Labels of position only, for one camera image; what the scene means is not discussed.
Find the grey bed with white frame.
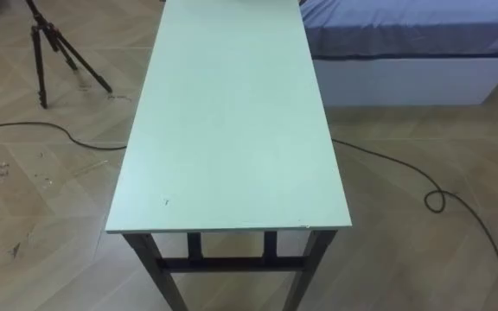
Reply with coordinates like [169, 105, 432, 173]
[299, 0, 498, 107]

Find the black floor cable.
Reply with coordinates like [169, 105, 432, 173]
[0, 121, 498, 309]

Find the white desk with dark legs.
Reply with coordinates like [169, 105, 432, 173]
[105, 0, 353, 311]

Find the black camera tripod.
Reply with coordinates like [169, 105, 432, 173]
[24, 0, 114, 110]

